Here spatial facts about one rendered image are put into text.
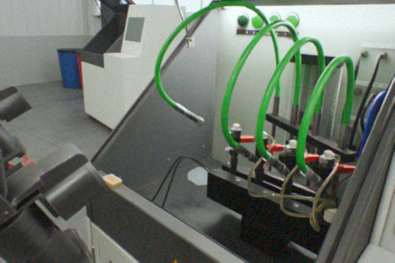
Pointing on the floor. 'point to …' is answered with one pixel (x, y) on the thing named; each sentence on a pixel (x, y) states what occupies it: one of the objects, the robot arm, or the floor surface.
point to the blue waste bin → (69, 67)
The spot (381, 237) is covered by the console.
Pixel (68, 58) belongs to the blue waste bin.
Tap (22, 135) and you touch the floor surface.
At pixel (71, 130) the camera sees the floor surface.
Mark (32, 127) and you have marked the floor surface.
